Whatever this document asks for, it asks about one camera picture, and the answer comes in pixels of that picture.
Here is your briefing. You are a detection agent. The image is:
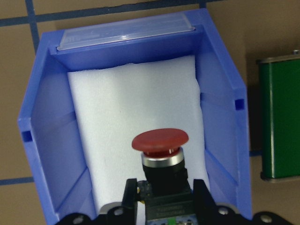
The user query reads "white foam pad left bin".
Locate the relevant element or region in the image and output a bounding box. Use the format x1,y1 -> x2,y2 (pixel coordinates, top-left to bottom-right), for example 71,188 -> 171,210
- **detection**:
67,55 -> 209,211

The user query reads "green conveyor belt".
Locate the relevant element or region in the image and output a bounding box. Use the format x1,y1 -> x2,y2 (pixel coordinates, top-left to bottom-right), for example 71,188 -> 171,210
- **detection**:
257,49 -> 300,183

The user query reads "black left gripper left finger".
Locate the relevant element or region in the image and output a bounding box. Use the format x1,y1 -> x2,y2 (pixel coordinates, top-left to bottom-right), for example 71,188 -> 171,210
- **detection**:
122,179 -> 137,209

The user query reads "blue left storage bin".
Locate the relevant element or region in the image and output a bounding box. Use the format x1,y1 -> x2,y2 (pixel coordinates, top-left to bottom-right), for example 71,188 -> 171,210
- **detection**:
18,8 -> 252,225

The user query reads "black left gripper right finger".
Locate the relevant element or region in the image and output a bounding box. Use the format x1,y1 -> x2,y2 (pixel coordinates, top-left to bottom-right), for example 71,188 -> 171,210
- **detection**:
193,179 -> 217,209

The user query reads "red mushroom push button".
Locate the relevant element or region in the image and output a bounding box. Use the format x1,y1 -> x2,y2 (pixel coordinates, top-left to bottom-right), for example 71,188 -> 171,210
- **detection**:
132,128 -> 195,225

